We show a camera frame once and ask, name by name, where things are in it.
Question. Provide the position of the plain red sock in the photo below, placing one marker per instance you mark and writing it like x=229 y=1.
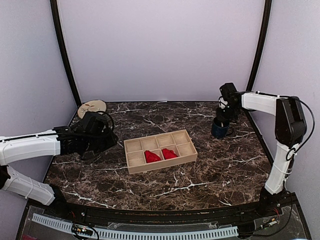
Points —
x=151 y=157

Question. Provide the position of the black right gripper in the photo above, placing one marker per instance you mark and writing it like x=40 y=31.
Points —
x=220 y=116

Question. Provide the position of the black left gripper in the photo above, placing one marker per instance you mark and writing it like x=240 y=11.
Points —
x=111 y=141

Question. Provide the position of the dark blue mug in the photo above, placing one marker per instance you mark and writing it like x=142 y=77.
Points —
x=221 y=129

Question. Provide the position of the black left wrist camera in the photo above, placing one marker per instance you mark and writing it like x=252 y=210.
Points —
x=93 y=123

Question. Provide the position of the black left frame post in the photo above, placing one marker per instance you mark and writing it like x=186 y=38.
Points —
x=63 y=51

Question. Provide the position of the black front table rail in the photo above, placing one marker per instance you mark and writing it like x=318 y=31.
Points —
x=87 y=211

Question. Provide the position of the red snowflake santa sock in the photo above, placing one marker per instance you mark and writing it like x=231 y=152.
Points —
x=168 y=154

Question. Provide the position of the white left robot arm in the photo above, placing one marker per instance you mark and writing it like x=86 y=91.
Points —
x=59 y=141

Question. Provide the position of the wooden compartment tray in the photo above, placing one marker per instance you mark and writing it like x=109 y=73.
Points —
x=178 y=141

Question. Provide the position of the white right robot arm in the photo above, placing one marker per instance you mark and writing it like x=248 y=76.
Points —
x=290 y=126

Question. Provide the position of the bird painted ceramic plate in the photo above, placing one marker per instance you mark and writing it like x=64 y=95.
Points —
x=91 y=106

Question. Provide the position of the white slotted cable duct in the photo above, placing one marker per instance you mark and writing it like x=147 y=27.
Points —
x=122 y=231

